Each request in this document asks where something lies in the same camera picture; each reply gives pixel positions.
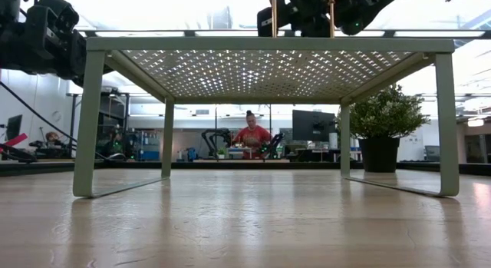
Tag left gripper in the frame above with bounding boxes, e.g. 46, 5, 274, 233
25, 0, 88, 88

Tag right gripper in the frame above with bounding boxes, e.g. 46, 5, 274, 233
256, 0, 348, 38

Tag brass candlestick holder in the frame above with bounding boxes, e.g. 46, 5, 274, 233
268, 0, 278, 38
325, 0, 338, 38

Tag green perforated metal shelf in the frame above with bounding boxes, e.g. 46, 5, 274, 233
72, 37, 460, 199

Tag black shelving rack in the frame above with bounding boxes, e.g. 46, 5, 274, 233
98, 91, 130, 154

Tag black computer monitor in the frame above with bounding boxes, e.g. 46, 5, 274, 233
5, 114, 23, 141
292, 109, 337, 143

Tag pink red bar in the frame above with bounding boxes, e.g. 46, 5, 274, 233
0, 132, 28, 154

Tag green plant in black pot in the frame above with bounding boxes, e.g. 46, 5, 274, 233
335, 83, 430, 174

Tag blue storage crate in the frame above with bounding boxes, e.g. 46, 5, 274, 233
134, 143, 161, 162

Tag person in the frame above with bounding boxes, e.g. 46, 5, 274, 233
232, 109, 273, 160

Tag black cable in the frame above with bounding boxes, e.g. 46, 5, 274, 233
0, 80, 127, 162

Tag black rig frame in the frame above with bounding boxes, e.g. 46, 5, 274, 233
78, 28, 488, 38

